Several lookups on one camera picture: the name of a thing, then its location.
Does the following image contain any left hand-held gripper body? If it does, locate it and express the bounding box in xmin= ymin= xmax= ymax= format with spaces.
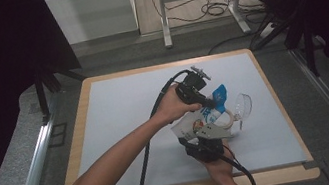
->
xmin=172 ymin=63 xmax=216 ymax=108

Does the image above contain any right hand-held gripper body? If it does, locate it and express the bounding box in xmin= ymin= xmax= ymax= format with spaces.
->
xmin=182 ymin=119 xmax=237 ymax=167

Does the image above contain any blue and white milk carton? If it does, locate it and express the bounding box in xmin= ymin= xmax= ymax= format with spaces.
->
xmin=165 ymin=82 xmax=235 ymax=146

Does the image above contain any clear glass jug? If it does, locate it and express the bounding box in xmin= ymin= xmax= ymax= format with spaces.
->
xmin=215 ymin=90 xmax=259 ymax=140

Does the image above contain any person's right hand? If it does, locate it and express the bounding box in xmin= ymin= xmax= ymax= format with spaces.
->
xmin=199 ymin=138 xmax=240 ymax=184

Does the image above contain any person's left hand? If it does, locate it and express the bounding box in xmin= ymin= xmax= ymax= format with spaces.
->
xmin=148 ymin=80 xmax=205 ymax=128

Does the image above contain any white table mat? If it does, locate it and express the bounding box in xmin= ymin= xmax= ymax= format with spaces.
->
xmin=63 ymin=45 xmax=310 ymax=185

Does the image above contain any white power strip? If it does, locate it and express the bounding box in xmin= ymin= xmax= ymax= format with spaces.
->
xmin=257 ymin=23 xmax=277 ymax=39

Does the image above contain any black metal stand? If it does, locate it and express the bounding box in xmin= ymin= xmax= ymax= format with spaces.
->
xmin=247 ymin=6 xmax=324 ymax=89

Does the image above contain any white panel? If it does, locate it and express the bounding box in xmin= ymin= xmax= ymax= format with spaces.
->
xmin=45 ymin=0 xmax=140 ymax=48

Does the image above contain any black tripod stand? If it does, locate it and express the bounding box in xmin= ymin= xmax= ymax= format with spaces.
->
xmin=31 ymin=60 xmax=93 ymax=125

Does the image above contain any right hand-held gripper cable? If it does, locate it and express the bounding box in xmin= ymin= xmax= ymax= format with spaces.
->
xmin=205 ymin=132 xmax=259 ymax=185

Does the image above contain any hand-held gripper cable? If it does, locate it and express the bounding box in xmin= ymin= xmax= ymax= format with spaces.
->
xmin=106 ymin=68 xmax=210 ymax=185
xmin=205 ymin=132 xmax=259 ymax=185

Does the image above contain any left hand-held gripper cable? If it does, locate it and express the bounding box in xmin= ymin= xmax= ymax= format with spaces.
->
xmin=106 ymin=68 xmax=210 ymax=185

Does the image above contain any long black floor cable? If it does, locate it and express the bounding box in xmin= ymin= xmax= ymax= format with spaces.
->
xmin=204 ymin=29 xmax=267 ymax=57

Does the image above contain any white metal desk frame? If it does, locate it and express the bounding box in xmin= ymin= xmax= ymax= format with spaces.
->
xmin=156 ymin=0 xmax=254 ymax=50

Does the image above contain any coiled black floor cable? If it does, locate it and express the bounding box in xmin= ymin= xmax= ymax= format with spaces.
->
xmin=199 ymin=0 xmax=232 ymax=19

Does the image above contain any black floor bracket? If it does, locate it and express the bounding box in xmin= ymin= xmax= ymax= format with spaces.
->
xmin=45 ymin=122 xmax=72 ymax=148

